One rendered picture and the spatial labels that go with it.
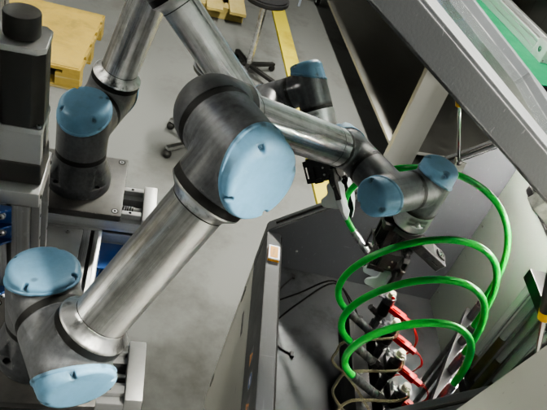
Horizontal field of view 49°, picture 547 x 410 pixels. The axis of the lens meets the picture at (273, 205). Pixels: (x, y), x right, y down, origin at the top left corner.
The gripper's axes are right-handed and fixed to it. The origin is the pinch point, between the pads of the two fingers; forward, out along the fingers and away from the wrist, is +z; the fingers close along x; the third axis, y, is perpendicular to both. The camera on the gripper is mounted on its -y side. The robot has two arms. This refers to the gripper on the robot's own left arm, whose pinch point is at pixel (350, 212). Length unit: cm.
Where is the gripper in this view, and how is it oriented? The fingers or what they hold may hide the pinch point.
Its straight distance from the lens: 138.2
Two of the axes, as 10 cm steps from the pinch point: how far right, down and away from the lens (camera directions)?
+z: 2.4, 9.7, 0.9
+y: -8.2, 1.6, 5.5
